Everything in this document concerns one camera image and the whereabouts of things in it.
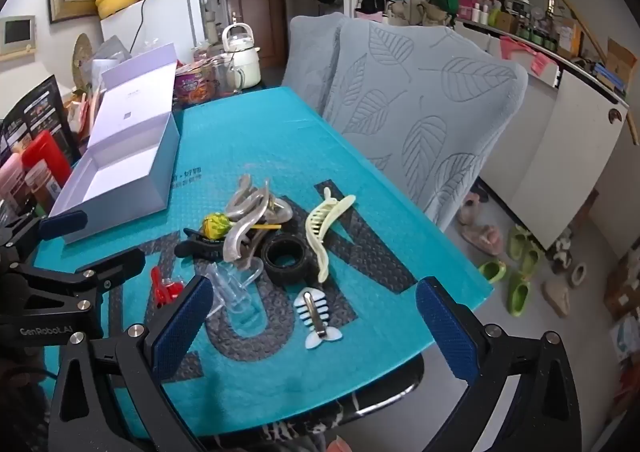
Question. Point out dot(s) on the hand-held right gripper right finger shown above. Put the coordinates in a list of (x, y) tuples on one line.
[(445, 332)]

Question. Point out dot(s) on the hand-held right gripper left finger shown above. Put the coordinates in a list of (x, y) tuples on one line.
[(182, 324)]

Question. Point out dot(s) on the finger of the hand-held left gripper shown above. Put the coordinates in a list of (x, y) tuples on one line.
[(62, 223), (100, 272)]

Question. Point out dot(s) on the small red hair clip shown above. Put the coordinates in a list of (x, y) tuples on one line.
[(165, 289)]

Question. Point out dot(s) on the clear plastic hair clip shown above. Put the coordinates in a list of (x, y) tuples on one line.
[(235, 289)]

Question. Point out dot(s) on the black hair clip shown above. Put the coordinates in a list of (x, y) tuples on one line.
[(200, 248)]

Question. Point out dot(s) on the pale lavender gift box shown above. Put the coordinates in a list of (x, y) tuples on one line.
[(125, 167)]

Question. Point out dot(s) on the yellow green ball ornament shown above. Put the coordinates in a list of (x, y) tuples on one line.
[(215, 225)]

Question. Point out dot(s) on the beige marbled hair claw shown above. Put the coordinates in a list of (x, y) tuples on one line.
[(245, 217)]

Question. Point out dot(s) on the blue fishbone hair clip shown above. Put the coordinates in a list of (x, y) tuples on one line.
[(315, 317)]

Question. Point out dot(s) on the cream hair claw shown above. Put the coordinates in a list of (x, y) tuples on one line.
[(325, 227)]

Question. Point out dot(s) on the pink canister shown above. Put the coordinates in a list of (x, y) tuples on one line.
[(10, 182)]

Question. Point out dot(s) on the red canister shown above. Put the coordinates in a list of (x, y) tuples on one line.
[(47, 152)]

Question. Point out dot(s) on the green slipper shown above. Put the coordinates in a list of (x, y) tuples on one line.
[(517, 239), (492, 272), (519, 298), (531, 259)]

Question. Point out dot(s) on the pink fluffy slipper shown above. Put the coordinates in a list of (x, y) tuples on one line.
[(472, 207), (482, 238)]

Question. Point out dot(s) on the beige slipper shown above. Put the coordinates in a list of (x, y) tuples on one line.
[(556, 297), (577, 274)]

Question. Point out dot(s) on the black printed snack bag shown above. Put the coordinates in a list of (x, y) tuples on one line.
[(40, 107)]

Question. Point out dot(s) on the woven straw fan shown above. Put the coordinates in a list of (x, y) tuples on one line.
[(81, 57)]

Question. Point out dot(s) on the grey plastic bag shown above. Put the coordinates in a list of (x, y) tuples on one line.
[(112, 49)]

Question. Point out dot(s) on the purple instant noodle cup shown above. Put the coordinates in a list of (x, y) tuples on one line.
[(195, 84)]

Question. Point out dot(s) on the teal bubble mat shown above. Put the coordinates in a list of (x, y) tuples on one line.
[(280, 142)]

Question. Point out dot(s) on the glass mug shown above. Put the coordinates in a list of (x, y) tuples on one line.
[(227, 77)]

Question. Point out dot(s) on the white refrigerator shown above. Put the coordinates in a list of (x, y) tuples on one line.
[(165, 22)]

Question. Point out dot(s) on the white cabinet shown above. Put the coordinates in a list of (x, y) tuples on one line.
[(570, 132)]

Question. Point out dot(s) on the grey leaf-pattern covered chair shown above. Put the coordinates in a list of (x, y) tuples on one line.
[(400, 97), (307, 57)]

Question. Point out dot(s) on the brown door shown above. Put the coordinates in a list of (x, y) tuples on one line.
[(255, 7)]

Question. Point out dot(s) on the row of jars and bottles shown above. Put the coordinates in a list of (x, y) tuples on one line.
[(525, 24)]

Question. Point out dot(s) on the beige wall intercom monitor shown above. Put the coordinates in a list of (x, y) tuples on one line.
[(17, 32)]

